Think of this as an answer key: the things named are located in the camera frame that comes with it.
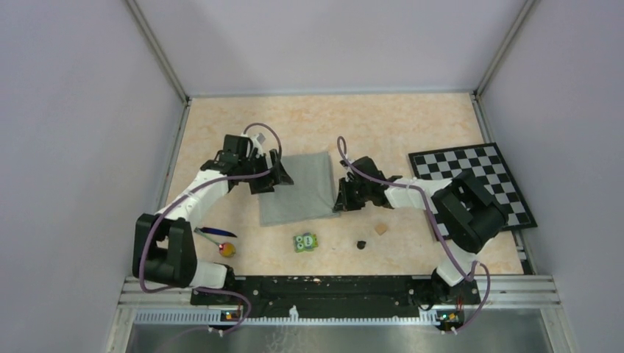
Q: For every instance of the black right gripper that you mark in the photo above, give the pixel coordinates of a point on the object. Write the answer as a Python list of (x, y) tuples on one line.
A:
[(344, 203)]

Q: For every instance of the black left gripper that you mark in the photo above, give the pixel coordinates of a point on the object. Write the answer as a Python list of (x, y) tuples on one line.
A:
[(265, 183)]

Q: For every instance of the grey-green cloth napkin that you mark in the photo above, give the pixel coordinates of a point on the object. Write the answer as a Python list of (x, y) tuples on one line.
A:
[(312, 196)]

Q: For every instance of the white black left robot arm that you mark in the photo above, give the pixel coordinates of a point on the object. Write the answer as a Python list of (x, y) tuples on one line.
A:
[(164, 250)]

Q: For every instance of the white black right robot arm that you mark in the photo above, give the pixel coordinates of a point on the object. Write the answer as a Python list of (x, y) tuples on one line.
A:
[(469, 213)]

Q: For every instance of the small tan wooden block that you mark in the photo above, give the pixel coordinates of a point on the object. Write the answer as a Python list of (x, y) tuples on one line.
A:
[(381, 228)]

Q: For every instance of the green owl toy block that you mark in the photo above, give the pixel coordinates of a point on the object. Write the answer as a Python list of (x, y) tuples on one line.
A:
[(306, 242)]

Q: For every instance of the blue pen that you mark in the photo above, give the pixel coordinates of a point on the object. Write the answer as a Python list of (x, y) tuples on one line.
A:
[(214, 231)]

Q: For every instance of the red yellow ball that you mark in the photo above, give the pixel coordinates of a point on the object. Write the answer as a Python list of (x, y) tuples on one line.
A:
[(227, 249)]

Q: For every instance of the black white checkerboard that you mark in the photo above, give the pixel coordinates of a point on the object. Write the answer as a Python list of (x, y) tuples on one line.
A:
[(487, 163)]

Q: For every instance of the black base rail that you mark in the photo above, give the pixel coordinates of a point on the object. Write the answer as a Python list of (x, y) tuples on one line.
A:
[(341, 296)]

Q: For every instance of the aluminium frame rail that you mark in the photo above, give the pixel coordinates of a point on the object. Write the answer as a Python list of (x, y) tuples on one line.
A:
[(173, 306)]

